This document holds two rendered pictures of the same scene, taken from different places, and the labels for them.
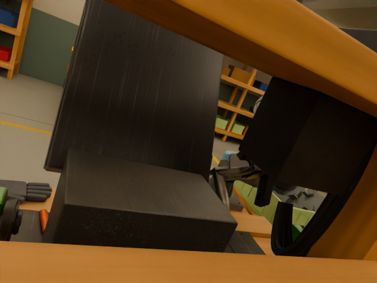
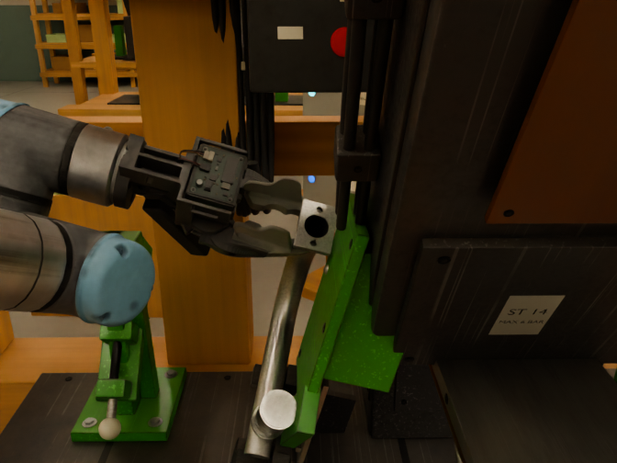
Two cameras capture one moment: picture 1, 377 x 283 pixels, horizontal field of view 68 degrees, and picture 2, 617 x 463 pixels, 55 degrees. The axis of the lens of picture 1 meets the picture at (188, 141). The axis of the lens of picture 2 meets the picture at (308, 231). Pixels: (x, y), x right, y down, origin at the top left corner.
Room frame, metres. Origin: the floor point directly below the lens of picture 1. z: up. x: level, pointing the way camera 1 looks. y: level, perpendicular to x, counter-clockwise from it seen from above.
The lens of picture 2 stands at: (1.22, 0.16, 1.47)
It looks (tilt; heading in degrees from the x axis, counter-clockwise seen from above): 22 degrees down; 207
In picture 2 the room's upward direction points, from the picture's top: straight up
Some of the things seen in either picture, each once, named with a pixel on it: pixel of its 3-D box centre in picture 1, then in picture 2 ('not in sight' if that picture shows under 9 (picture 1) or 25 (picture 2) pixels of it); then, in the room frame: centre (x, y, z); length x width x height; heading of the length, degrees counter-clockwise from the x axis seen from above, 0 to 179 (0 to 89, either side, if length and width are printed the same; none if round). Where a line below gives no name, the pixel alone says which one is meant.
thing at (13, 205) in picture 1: (10, 221); not in sight; (0.38, 0.22, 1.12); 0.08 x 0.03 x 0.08; 28
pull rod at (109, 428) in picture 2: not in sight; (111, 412); (0.79, -0.35, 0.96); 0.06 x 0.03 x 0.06; 28
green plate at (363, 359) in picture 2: not in sight; (359, 306); (0.73, -0.04, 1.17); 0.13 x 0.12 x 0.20; 118
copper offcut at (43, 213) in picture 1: (45, 222); not in sight; (0.66, 0.29, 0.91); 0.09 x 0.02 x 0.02; 39
